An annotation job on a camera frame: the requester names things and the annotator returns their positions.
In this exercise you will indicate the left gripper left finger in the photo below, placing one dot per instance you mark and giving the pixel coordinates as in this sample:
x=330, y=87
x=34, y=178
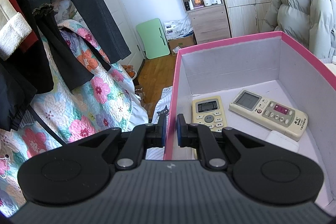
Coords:
x=138, y=141

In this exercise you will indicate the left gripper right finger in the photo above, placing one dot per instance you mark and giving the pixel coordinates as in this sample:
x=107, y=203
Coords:
x=201, y=138

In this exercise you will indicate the yellowed remote face down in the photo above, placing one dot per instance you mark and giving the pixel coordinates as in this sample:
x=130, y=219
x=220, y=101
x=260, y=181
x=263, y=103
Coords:
x=209, y=112

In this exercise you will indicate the cream remote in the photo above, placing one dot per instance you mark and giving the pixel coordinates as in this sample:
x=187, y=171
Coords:
x=270, y=114

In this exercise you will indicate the white charger with prongs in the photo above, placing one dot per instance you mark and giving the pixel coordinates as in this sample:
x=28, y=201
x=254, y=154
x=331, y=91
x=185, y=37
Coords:
x=280, y=140

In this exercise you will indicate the pink cardboard box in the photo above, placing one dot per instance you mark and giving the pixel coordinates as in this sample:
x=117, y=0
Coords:
x=273, y=65

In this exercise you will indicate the guitar print table cloth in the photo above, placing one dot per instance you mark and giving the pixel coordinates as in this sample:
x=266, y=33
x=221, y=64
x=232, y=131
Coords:
x=162, y=104

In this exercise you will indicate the floral quilt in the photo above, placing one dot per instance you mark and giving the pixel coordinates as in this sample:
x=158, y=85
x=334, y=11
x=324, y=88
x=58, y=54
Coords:
x=107, y=100

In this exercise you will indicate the green folding table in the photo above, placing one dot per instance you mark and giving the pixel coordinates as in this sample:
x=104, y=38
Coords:
x=153, y=38

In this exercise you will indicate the cardboard box on floor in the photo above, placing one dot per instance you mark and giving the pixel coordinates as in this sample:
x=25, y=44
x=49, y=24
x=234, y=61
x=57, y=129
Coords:
x=176, y=44

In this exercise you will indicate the white tissue packs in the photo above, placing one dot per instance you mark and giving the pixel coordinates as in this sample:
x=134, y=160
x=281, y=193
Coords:
x=176, y=29

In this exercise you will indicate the black hanging garment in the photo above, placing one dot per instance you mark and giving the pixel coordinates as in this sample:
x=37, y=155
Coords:
x=27, y=73

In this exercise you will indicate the grey puffer jacket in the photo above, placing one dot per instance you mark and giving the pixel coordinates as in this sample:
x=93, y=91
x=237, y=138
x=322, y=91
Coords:
x=310, y=22

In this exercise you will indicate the white fleece sleeve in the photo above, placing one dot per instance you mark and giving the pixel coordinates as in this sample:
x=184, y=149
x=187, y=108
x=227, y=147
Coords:
x=14, y=29

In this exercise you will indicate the white door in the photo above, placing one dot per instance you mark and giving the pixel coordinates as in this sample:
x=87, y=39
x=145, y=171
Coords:
x=120, y=17

